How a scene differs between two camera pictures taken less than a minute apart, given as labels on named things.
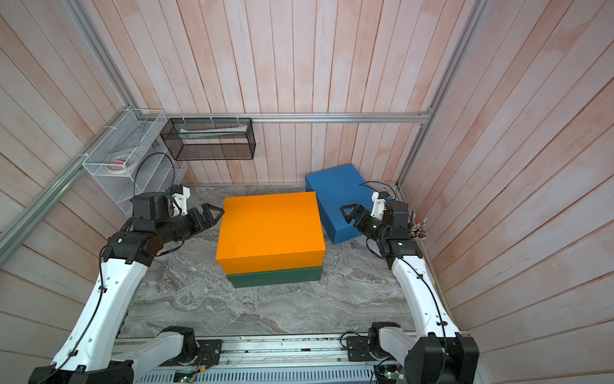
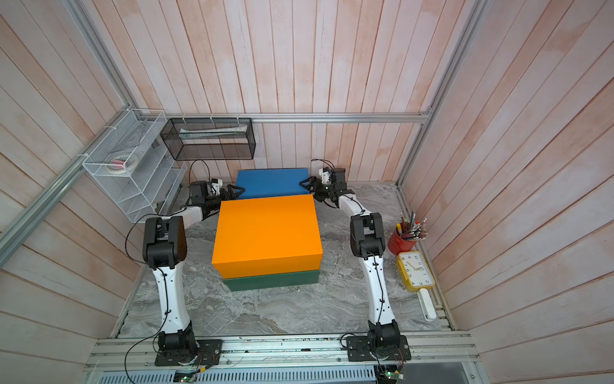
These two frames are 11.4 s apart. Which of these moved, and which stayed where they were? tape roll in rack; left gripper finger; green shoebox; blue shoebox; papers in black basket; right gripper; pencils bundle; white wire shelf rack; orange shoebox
Moved: left gripper finger; right gripper; blue shoebox
Stayed: papers in black basket; tape roll in rack; white wire shelf rack; pencils bundle; green shoebox; orange shoebox
